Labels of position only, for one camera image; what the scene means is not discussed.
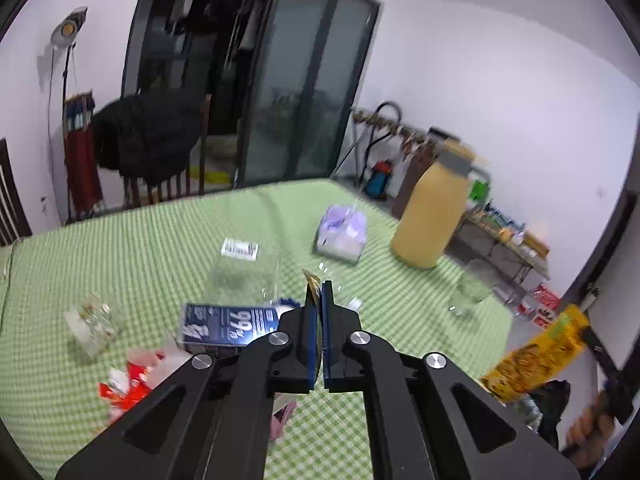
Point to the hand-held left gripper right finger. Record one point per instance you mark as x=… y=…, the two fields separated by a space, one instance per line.
x=328 y=360

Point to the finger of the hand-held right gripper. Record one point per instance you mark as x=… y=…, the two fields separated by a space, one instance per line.
x=607 y=375

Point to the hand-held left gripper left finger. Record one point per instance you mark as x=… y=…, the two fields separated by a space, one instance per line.
x=315 y=360

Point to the yellow snack packet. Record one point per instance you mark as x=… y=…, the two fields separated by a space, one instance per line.
x=537 y=360

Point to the small gold wrapper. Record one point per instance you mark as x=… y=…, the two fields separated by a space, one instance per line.
x=312 y=282

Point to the person's right hand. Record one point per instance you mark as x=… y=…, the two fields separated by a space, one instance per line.
x=587 y=430

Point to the small white paper scrap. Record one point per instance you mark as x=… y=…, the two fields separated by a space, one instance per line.
x=354 y=303

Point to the pink wrapper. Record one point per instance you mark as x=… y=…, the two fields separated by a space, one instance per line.
x=282 y=415

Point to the clear bin of packets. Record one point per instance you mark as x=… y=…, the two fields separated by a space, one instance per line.
x=526 y=410

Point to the red boxes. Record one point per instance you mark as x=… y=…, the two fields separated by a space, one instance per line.
x=542 y=305

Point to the dark blue packet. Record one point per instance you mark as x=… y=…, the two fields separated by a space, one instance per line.
x=220 y=322

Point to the clear plastic bottle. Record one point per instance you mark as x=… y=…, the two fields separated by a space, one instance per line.
x=242 y=275

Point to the purple tissue pack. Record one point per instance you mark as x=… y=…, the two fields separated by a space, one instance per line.
x=340 y=232

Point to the clear drinking glass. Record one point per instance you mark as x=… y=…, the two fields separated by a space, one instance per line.
x=467 y=292

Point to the cluttered folding table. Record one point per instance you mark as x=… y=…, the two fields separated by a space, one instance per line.
x=500 y=245

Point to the yellow juice bottle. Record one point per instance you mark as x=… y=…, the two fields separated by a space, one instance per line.
x=430 y=215

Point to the red white wrapper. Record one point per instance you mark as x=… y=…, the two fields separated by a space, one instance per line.
x=135 y=380

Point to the blue red vacuum cleaner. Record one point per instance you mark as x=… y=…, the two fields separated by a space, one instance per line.
x=378 y=182

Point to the brown cabinet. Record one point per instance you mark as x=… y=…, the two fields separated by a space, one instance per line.
x=411 y=185

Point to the small glass jar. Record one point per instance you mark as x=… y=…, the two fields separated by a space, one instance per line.
x=95 y=325

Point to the green bag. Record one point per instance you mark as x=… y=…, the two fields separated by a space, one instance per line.
x=477 y=191

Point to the wooden chair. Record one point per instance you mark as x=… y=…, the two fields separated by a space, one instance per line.
x=202 y=160

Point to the clothes rack with hangers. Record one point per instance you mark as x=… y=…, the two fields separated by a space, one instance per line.
x=385 y=122

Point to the black framed glass door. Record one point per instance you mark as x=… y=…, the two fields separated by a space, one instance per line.
x=290 y=85

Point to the black jacket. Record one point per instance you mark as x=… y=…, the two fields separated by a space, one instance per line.
x=145 y=135

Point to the red hanging cloth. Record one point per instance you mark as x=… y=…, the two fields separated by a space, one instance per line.
x=82 y=160

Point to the dark slatted chair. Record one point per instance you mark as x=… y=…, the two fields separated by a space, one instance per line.
x=12 y=200

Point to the studio light on stand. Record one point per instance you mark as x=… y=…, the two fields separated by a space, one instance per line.
x=67 y=27

